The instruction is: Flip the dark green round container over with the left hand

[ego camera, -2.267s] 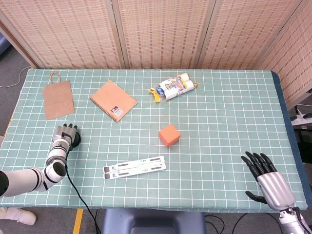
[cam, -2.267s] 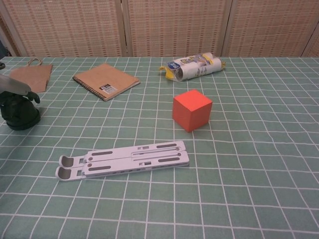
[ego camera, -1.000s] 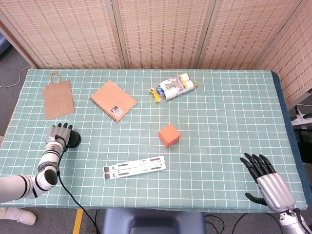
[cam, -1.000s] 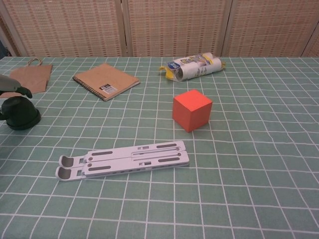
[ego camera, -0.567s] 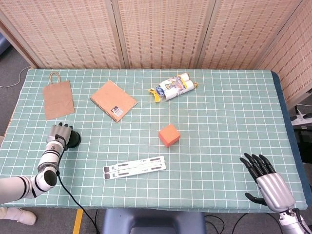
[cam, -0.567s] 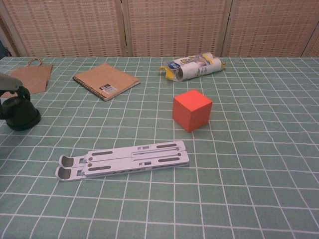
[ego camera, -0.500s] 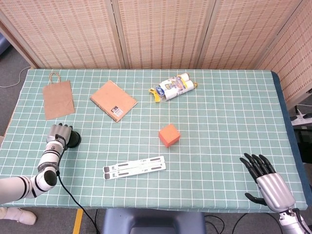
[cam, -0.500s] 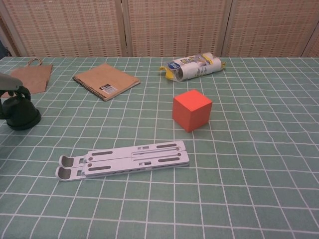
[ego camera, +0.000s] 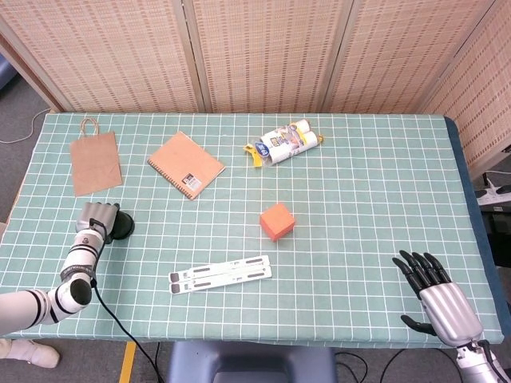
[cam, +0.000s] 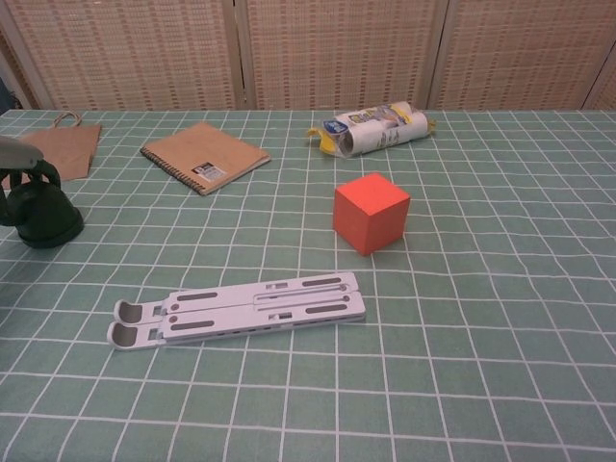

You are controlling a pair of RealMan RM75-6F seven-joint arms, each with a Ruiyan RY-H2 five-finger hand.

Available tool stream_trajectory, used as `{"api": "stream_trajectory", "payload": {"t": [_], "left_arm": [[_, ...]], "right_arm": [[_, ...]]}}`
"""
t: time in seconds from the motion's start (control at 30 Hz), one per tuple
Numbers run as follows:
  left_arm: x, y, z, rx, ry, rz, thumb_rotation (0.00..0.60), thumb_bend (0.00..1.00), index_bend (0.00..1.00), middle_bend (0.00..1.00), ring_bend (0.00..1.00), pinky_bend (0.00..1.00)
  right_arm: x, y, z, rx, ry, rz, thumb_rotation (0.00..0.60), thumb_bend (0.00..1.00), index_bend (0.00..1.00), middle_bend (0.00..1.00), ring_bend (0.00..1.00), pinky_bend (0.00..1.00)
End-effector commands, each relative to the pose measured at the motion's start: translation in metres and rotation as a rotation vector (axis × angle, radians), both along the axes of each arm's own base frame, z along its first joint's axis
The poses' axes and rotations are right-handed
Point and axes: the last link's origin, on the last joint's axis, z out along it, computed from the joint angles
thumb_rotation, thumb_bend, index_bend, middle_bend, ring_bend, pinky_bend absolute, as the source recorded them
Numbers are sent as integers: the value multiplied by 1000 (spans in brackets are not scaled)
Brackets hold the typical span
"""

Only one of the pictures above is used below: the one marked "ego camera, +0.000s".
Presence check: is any pack of trash bag rolls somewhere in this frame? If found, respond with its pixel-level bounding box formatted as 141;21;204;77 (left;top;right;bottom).
242;118;325;168

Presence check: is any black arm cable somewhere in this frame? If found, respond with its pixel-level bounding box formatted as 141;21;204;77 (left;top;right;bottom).
88;217;165;383

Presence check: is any kraft spiral notebook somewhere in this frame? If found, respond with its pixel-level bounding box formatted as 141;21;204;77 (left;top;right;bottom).
146;132;227;202

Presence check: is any green checked tablecloth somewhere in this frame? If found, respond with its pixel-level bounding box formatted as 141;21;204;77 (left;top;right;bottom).
0;112;503;346

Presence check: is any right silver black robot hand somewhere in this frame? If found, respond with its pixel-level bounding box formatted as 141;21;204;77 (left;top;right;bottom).
391;249;485;346

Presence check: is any black box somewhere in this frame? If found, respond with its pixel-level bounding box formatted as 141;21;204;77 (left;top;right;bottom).
481;211;511;268

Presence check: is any orange cube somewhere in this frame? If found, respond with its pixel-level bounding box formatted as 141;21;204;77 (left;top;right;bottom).
259;202;296;243

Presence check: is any yellow floor tape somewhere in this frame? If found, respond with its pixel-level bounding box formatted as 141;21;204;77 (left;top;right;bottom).
118;341;138;383

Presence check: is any brown paper bag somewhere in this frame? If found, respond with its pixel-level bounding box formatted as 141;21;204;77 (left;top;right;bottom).
69;117;124;198

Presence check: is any white floor cable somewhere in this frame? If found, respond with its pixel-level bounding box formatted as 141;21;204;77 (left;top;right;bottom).
0;106;53;144

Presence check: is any white folding laptop stand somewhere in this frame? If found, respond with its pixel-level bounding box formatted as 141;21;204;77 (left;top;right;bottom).
168;254;274;295

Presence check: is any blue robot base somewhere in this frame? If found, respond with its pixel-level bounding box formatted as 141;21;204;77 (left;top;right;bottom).
166;341;337;383

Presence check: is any bamboo folding screen panel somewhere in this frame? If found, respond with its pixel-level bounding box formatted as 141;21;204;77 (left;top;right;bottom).
323;0;500;115
0;0;200;113
418;0;511;168
181;0;355;115

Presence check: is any white shoe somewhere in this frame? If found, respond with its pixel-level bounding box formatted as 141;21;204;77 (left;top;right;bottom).
0;338;61;369

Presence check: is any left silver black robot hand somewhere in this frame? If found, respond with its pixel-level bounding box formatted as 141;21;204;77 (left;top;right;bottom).
74;201;122;245

